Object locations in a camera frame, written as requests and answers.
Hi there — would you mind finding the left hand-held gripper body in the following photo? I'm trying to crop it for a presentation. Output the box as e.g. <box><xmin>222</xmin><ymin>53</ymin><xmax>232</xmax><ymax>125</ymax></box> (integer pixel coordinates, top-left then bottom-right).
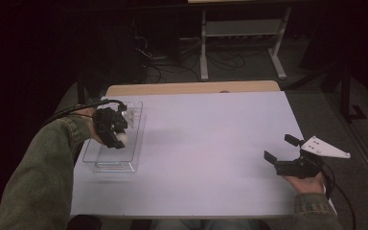
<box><xmin>93</xmin><ymin>101</ymin><xmax>138</xmax><ymax>137</ymax></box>

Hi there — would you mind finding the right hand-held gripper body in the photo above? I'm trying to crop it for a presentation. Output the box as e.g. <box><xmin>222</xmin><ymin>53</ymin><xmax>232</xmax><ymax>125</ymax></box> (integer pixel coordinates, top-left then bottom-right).
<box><xmin>273</xmin><ymin>135</ymin><xmax>352</xmax><ymax>180</ymax></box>

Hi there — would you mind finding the white ball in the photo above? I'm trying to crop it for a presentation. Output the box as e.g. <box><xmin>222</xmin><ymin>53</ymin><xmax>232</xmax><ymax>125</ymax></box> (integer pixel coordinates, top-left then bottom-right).
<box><xmin>115</xmin><ymin>131</ymin><xmax>129</xmax><ymax>145</ymax></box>

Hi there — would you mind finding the clear plastic container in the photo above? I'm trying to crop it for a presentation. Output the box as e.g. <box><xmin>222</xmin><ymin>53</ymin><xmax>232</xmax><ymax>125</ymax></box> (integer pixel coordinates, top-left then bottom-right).
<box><xmin>81</xmin><ymin>101</ymin><xmax>147</xmax><ymax>173</ymax></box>

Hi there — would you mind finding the person's left hand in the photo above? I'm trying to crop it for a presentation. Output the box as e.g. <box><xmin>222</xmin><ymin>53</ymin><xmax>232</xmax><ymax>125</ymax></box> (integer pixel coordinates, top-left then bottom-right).
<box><xmin>76</xmin><ymin>107</ymin><xmax>104</xmax><ymax>146</ymax></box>

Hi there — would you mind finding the person's right hand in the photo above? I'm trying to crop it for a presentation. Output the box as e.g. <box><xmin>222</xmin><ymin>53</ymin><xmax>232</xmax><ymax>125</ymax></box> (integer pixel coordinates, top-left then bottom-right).
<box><xmin>282</xmin><ymin>172</ymin><xmax>327</xmax><ymax>196</ymax></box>

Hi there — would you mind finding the black metal stand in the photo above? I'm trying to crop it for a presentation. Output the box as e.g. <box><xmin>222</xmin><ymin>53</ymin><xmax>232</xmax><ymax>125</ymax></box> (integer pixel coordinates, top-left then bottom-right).
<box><xmin>339</xmin><ymin>63</ymin><xmax>368</xmax><ymax>124</ymax></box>
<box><xmin>66</xmin><ymin>73</ymin><xmax>89</xmax><ymax>109</ymax></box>

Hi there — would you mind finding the wooden table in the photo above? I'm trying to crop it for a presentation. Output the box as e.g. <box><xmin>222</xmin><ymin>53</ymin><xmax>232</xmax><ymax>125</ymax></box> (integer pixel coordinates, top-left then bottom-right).
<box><xmin>104</xmin><ymin>80</ymin><xmax>281</xmax><ymax>97</ymax></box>

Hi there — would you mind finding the white table board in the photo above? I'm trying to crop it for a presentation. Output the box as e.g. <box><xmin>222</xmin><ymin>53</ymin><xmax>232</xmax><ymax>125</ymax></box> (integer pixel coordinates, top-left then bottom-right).
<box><xmin>70</xmin><ymin>90</ymin><xmax>338</xmax><ymax>219</ymax></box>

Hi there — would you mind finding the grey metal stand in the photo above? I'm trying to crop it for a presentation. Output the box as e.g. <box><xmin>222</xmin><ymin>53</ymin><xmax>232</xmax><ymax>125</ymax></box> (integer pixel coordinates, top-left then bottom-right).
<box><xmin>199</xmin><ymin>6</ymin><xmax>292</xmax><ymax>81</ymax></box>

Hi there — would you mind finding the left hand-held gripper cable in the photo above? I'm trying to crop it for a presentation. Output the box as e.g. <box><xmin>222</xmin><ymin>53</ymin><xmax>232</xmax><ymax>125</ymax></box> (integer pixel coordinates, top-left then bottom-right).
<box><xmin>39</xmin><ymin>99</ymin><xmax>128</xmax><ymax>128</ymax></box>

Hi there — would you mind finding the hand-held gripper cable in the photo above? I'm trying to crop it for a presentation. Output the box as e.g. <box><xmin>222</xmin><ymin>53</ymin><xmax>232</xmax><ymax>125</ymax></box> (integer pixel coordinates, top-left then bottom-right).
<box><xmin>319</xmin><ymin>162</ymin><xmax>357</xmax><ymax>230</ymax></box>
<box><xmin>39</xmin><ymin>99</ymin><xmax>128</xmax><ymax>128</ymax></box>

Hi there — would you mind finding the right hand-held gripper cable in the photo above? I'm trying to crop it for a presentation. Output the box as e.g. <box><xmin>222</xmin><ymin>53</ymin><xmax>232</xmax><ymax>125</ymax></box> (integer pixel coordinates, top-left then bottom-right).
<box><xmin>319</xmin><ymin>162</ymin><xmax>357</xmax><ymax>230</ymax></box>

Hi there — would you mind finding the metal floor rail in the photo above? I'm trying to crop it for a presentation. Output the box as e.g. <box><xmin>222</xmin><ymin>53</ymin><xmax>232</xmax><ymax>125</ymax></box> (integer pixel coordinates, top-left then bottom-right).
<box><xmin>329</xmin><ymin>92</ymin><xmax>368</xmax><ymax>200</ymax></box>

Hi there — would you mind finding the tangle of floor cables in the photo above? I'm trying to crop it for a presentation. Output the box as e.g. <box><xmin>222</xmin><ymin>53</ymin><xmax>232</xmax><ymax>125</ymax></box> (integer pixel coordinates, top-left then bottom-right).
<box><xmin>133</xmin><ymin>34</ymin><xmax>247</xmax><ymax>84</ymax></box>

